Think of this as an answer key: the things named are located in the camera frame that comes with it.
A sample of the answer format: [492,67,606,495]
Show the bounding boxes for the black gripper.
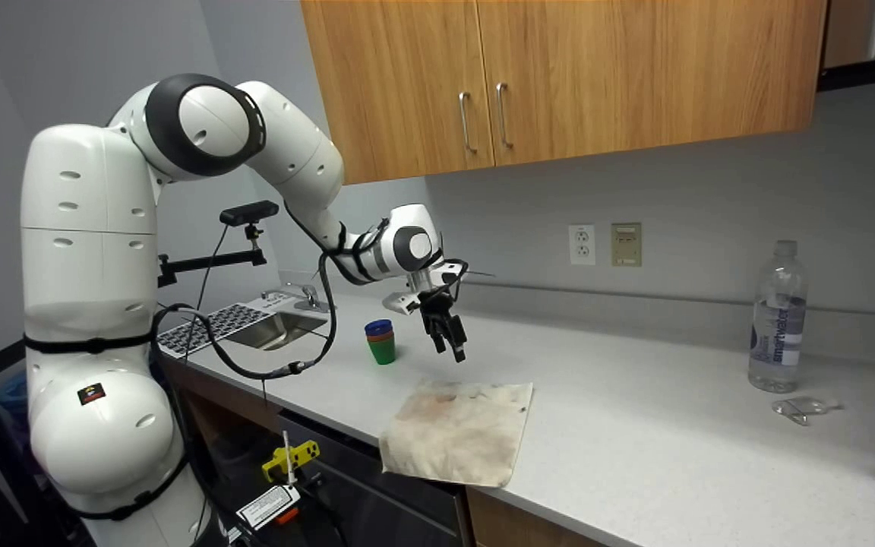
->
[410,286,470,365]

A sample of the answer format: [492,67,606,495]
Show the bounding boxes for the stained beige cloth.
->
[378,378,538,494]

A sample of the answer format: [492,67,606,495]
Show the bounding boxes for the green plastic cup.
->
[364,336,402,367]

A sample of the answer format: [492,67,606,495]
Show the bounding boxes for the blue bowl with yellow item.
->
[361,318,399,343]

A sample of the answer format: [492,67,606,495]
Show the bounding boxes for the chrome faucet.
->
[289,282,340,318]

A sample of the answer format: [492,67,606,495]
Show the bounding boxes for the steel sink basin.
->
[226,308,330,357]

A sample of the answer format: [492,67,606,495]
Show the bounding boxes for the black dishwasher front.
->
[278,407,475,547]

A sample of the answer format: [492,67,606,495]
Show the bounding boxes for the wooden base cabinet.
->
[464,486,601,547]

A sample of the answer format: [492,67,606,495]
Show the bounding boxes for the yellow clamp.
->
[259,434,324,484]

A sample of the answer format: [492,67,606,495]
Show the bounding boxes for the white labelled box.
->
[233,484,304,536]

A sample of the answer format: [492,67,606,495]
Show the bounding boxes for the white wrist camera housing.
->
[384,289,427,318]

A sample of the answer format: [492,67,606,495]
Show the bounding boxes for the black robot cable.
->
[152,246,402,384]

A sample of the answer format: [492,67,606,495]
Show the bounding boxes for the white wall outlet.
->
[564,221,599,270]

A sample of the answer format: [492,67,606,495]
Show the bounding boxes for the beige wall plate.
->
[610,220,645,270]

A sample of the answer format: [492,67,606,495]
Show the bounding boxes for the metal cabinet door handle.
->
[492,80,517,152]
[456,89,480,159]

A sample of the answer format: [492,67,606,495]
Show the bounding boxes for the black camera on mount arm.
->
[154,199,284,289]

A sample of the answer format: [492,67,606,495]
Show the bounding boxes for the wooden wall cabinet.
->
[297,0,831,187]

